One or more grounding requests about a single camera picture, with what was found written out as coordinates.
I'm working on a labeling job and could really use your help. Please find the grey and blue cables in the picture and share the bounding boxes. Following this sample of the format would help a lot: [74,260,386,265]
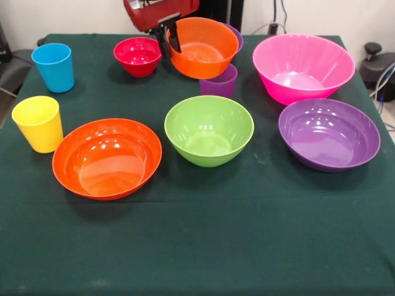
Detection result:
[368,61,395,102]

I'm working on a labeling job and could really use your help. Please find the blue plastic cup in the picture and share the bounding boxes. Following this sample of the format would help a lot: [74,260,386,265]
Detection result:
[31,43,76,94]

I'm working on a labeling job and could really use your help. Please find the purple plastic cup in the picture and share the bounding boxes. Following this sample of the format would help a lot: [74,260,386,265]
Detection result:
[199,64,239,99]

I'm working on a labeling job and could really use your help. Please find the black equipment with knob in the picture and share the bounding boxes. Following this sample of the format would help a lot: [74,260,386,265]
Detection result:
[359,42,395,102]

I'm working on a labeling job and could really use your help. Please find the dark green table cloth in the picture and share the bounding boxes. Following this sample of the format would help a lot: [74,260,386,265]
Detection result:
[0,33,395,296]

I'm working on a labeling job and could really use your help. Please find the grey cable with plug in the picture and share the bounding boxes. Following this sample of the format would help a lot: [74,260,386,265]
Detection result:
[251,21,288,36]

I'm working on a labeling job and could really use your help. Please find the green bowl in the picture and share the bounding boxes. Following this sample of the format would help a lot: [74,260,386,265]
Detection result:
[164,95,256,168]

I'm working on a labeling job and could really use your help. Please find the black chair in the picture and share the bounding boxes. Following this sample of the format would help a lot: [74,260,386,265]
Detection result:
[0,21,33,98]

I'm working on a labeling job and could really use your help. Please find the small red bowl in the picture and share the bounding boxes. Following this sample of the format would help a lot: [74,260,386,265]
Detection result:
[113,36,163,78]

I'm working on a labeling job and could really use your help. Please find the small orange bowl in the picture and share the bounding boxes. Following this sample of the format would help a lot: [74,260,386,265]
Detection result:
[165,17,239,80]

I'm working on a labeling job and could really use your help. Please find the purple bowl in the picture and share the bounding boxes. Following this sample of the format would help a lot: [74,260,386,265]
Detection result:
[278,97,381,173]
[223,23,244,54]

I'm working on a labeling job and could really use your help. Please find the large pink bowl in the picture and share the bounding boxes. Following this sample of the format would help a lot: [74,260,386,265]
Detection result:
[252,33,356,106]

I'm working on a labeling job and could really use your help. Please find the black hanging cable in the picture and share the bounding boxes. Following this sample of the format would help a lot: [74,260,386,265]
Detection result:
[279,0,289,35]

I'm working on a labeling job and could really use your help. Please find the yellow plastic cup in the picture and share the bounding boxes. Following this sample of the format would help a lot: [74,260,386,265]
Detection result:
[11,96,64,154]

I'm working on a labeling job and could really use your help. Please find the large orange bowl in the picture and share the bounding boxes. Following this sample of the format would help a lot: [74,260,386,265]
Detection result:
[51,118,163,202]

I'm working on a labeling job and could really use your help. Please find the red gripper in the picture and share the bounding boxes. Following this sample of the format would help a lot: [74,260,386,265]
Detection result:
[122,0,201,60]

